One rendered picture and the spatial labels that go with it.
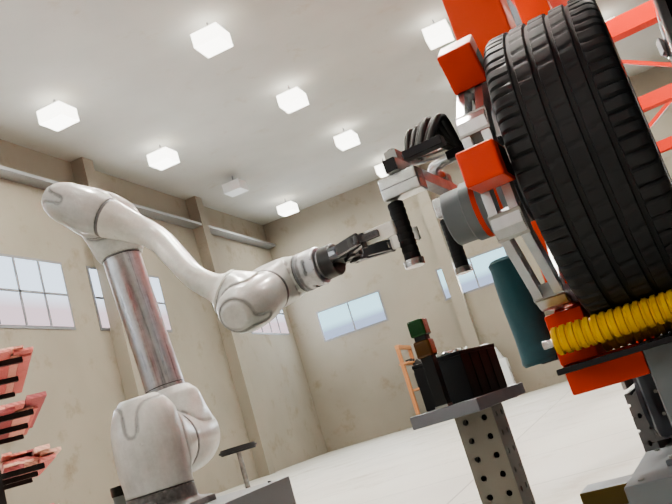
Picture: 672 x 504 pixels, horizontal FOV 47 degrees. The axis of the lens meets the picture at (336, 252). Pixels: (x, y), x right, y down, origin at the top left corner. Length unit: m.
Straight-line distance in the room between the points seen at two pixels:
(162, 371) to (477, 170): 0.98
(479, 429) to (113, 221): 1.03
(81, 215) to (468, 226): 0.92
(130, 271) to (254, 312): 0.56
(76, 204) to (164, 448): 0.62
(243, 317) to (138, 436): 0.38
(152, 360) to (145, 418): 0.26
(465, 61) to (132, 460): 1.10
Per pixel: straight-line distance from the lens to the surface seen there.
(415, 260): 1.65
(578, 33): 1.54
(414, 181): 1.66
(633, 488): 1.57
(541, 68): 1.52
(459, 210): 1.76
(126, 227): 1.93
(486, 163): 1.44
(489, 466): 2.02
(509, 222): 1.51
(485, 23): 2.44
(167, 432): 1.81
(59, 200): 2.02
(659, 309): 1.58
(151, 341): 2.04
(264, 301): 1.62
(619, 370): 1.69
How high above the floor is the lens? 0.47
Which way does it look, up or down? 12 degrees up
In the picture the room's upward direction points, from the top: 17 degrees counter-clockwise
